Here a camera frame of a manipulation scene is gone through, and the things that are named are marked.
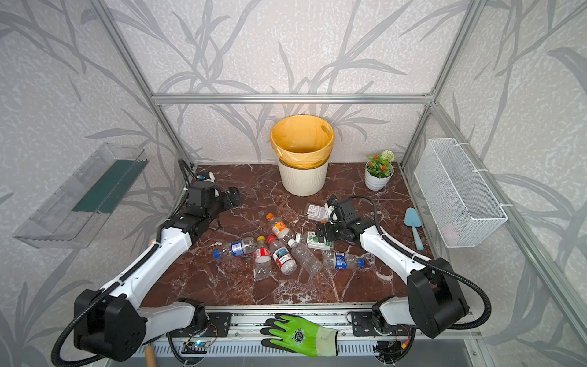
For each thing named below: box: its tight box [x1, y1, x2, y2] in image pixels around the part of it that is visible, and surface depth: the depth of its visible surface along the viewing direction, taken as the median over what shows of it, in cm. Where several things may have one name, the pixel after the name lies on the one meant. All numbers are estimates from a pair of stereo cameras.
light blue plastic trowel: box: [403, 207, 425, 251], surface depth 101 cm
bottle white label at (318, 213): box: [304, 203, 329, 222], surface depth 101 cm
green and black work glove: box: [260, 313, 339, 358], surface depth 72 cm
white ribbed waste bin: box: [278, 159, 330, 197], surface depth 101 cm
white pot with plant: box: [364, 149, 395, 192], surface depth 105 cm
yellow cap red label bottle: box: [252, 235, 272, 282], surface depth 86 cm
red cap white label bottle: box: [267, 234, 298, 277], surface depth 84 cm
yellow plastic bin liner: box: [270, 114, 336, 169], surface depth 103 cm
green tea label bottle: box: [306, 230, 332, 251], surface depth 91 cm
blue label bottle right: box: [322, 250, 377, 271], surface depth 88 cm
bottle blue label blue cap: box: [213, 237, 257, 260], surface depth 88 cm
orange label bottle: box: [265, 212, 296, 241], surface depth 93 cm
